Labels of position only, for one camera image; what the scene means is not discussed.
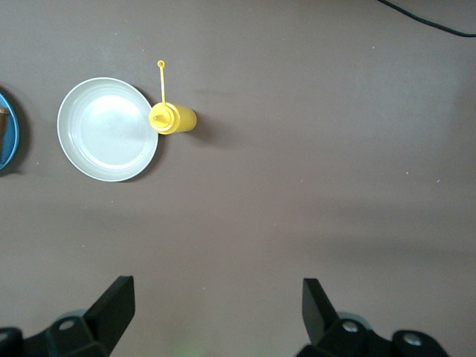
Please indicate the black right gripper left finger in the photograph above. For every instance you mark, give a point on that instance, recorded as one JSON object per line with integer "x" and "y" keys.
{"x": 111, "y": 316}

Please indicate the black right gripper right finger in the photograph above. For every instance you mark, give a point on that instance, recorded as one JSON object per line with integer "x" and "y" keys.
{"x": 320, "y": 320}

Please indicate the yellow squeeze bottle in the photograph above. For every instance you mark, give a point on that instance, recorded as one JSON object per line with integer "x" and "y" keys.
{"x": 178, "y": 119}

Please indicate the brown bread slice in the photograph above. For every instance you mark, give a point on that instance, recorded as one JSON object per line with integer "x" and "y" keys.
{"x": 3, "y": 126}

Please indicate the beige plate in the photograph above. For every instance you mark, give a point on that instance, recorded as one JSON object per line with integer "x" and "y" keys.
{"x": 108, "y": 130}

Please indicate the blue plate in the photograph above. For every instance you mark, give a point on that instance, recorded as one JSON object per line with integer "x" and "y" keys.
{"x": 11, "y": 148}

